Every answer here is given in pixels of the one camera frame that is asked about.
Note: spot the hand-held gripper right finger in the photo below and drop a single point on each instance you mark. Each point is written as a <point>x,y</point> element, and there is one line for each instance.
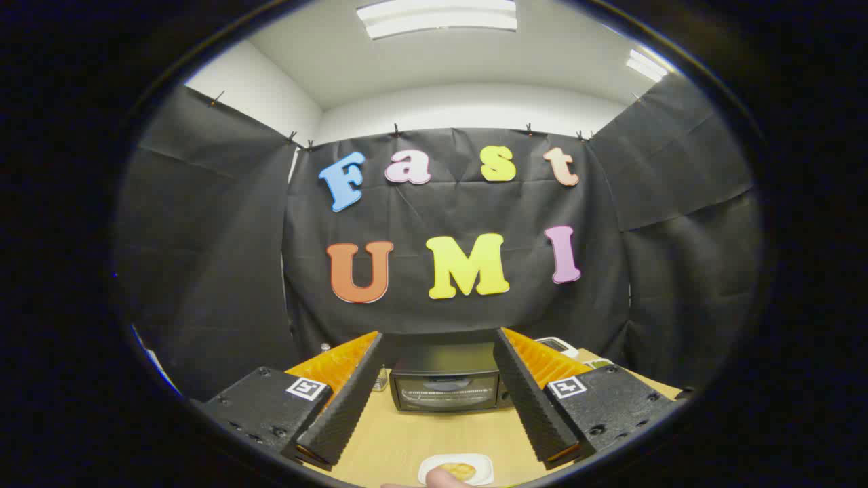
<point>532,407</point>

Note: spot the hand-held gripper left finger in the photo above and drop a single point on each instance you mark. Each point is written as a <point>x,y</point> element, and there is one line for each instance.
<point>342,407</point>

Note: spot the black toaster oven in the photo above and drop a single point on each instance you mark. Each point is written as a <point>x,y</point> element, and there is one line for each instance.
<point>444,379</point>

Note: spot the golden bread bun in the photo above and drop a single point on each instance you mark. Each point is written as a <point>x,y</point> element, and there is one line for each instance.
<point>458,469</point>

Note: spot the white pop-up toaster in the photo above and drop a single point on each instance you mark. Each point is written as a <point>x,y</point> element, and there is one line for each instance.
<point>559,346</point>

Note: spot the white plate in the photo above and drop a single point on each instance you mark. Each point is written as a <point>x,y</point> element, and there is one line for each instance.
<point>483,464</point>

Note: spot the black backdrop cloth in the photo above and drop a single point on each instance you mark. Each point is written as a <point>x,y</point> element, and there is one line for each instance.
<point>447,217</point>

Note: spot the small ceiling light panel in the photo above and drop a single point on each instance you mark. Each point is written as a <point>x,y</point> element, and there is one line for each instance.
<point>645,66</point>

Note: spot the large ceiling light panel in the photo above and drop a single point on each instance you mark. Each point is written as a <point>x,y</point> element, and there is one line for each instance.
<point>437,17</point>

